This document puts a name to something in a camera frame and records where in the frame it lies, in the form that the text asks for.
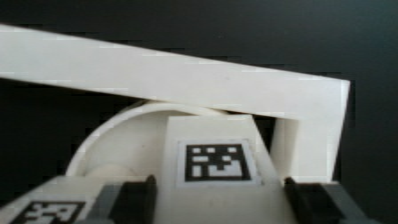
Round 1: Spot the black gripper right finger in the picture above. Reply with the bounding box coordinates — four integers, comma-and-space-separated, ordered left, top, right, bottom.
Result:
284, 177, 380, 224

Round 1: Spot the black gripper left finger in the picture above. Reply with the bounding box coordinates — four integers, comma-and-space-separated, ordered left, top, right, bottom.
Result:
82, 176, 156, 224

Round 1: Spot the white stool leg with tag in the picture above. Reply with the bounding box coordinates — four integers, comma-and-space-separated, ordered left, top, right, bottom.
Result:
154, 115, 297, 224

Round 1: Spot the white right fence rail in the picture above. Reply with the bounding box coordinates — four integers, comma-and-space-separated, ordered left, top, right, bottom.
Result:
270, 80, 350, 182

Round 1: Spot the white fence rail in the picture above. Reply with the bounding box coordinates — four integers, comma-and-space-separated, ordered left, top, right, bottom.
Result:
270, 80, 350, 182
0, 24, 350, 119

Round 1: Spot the white front fence rail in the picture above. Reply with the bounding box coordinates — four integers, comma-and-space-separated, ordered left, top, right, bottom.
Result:
0, 24, 350, 119

